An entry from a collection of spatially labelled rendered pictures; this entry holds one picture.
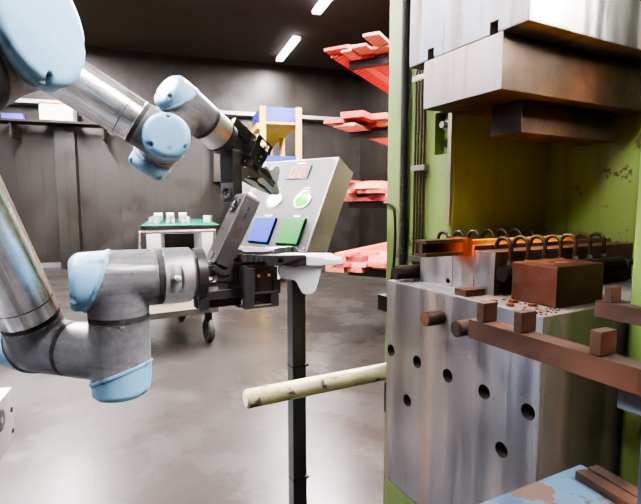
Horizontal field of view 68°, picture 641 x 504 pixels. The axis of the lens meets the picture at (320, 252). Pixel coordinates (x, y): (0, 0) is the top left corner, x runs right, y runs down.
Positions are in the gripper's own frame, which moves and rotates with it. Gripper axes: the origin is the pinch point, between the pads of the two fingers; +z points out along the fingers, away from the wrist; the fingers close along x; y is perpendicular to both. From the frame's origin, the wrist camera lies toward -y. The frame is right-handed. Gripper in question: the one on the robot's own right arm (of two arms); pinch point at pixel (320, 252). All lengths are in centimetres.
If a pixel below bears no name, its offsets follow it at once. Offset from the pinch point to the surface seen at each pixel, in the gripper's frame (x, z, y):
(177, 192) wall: -831, 144, -29
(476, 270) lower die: 3.5, 30.7, 4.6
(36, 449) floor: -168, -52, 100
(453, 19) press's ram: -4, 31, -42
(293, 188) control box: -51, 19, -12
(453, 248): 0.6, 27.6, 0.6
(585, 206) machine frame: -7, 79, -7
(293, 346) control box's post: -56, 21, 34
